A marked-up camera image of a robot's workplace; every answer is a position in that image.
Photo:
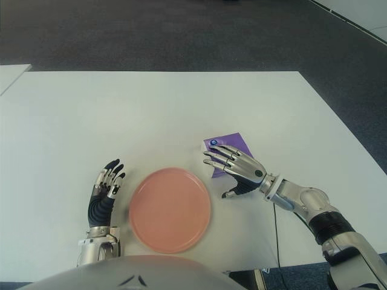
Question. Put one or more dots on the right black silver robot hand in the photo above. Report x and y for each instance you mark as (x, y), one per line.
(246, 169)

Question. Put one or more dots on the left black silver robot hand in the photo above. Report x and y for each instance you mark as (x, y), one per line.
(99, 208)

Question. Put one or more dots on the purple tissue paper pack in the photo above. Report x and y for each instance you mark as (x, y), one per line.
(236, 140)

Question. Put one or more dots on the pink round plate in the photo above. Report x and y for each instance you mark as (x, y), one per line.
(169, 211)

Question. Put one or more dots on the grey robot torso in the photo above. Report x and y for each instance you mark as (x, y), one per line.
(136, 275)

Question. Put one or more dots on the white neighbouring table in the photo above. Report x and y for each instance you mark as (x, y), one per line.
(12, 75)

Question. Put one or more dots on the white panel with dark edge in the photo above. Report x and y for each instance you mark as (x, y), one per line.
(359, 12)

